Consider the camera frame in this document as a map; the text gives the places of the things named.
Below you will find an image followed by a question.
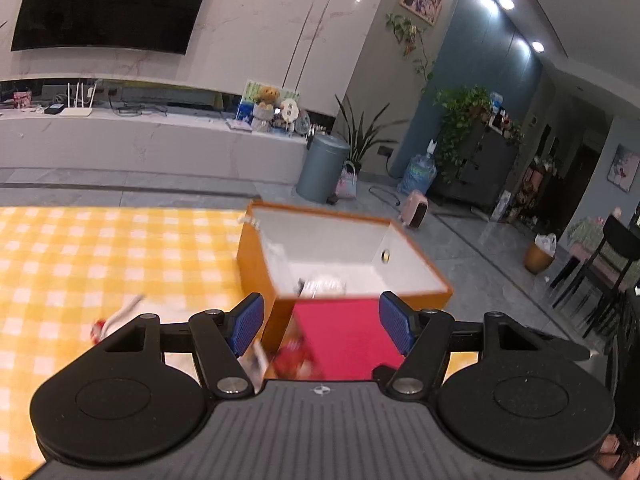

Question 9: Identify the white plastic bag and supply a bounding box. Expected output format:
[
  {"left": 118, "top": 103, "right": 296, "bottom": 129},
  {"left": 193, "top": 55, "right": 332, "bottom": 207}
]
[{"left": 298, "top": 275, "right": 346, "bottom": 298}]

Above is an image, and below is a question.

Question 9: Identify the silver foil pouch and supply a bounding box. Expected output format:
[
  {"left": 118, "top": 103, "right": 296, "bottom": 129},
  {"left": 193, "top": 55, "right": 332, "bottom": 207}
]
[{"left": 238, "top": 339, "right": 269, "bottom": 392}]

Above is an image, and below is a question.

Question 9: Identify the red Wonderlab box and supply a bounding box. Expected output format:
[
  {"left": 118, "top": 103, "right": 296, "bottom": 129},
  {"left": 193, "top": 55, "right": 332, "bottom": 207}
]
[{"left": 271, "top": 299, "right": 404, "bottom": 382}]

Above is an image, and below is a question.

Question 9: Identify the white cloth towel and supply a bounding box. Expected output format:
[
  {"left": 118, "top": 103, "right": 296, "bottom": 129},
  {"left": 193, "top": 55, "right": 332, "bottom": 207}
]
[{"left": 100, "top": 295, "right": 191, "bottom": 342}]

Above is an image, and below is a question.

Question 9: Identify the orange cardboard box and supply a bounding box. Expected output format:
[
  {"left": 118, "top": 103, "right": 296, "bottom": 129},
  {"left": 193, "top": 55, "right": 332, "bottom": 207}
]
[{"left": 236, "top": 202, "right": 454, "bottom": 377}]

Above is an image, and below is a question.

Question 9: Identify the pink small heater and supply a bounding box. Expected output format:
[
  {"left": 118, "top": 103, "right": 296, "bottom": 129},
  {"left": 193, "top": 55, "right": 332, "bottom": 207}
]
[{"left": 399, "top": 190, "right": 428, "bottom": 229}]

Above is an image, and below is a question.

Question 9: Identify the red strawberry plush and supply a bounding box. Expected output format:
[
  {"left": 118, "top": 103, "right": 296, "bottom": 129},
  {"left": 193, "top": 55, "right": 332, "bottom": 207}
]
[{"left": 90, "top": 318, "right": 106, "bottom": 344}]

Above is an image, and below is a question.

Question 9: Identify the orange waste basket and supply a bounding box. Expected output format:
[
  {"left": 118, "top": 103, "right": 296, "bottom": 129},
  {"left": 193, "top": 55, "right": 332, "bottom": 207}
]
[{"left": 524, "top": 242, "right": 554, "bottom": 275}]

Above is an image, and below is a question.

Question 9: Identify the blue water jug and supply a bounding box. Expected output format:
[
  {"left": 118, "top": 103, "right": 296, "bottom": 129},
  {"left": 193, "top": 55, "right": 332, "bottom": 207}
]
[{"left": 397, "top": 153, "right": 437, "bottom": 195}]

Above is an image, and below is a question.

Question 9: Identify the white tv console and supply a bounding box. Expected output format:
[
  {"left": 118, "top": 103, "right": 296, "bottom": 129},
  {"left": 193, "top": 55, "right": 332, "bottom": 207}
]
[{"left": 1, "top": 108, "right": 307, "bottom": 184}]

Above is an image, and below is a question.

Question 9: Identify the black cabinet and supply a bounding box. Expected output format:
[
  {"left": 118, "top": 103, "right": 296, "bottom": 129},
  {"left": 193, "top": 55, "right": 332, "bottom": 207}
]
[{"left": 430, "top": 124, "right": 520, "bottom": 210}]

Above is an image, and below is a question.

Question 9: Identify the black dining chair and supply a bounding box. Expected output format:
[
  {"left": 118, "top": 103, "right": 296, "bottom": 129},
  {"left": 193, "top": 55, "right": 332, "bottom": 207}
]
[{"left": 550, "top": 208, "right": 639, "bottom": 337}]

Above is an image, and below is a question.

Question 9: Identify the grey trash can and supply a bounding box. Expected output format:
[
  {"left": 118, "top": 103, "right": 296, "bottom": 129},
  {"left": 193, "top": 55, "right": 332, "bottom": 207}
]
[{"left": 295, "top": 133, "right": 350, "bottom": 204}]

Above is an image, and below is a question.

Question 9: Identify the yellow checkered tablecloth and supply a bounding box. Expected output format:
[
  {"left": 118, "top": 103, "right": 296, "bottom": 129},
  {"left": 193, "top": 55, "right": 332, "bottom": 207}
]
[{"left": 0, "top": 205, "right": 480, "bottom": 480}]

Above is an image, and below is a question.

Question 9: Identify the tall leaf plant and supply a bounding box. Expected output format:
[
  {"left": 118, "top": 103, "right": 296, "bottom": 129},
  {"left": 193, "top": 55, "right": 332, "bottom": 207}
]
[{"left": 334, "top": 96, "right": 409, "bottom": 174}]

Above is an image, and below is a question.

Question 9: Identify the green potted plant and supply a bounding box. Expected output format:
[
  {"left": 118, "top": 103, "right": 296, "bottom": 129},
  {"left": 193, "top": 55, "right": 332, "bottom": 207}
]
[{"left": 435, "top": 86, "right": 491, "bottom": 183}]

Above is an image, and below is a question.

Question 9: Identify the teddy bear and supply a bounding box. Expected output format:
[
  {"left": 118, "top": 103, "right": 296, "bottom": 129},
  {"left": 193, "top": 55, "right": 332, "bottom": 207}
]
[{"left": 256, "top": 86, "right": 280, "bottom": 110}]

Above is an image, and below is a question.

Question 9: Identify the white router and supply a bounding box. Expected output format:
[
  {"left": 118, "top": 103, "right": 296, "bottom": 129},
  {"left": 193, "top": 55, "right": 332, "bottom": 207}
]
[{"left": 60, "top": 82, "right": 96, "bottom": 118}]

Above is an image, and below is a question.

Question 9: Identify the framed picture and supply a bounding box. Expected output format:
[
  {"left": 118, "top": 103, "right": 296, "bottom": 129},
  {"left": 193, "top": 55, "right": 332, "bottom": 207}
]
[{"left": 399, "top": 0, "right": 442, "bottom": 26}]

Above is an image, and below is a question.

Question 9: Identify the black television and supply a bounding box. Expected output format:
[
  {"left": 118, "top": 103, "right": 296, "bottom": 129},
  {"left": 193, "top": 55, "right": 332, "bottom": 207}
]
[{"left": 12, "top": 0, "right": 203, "bottom": 55}]

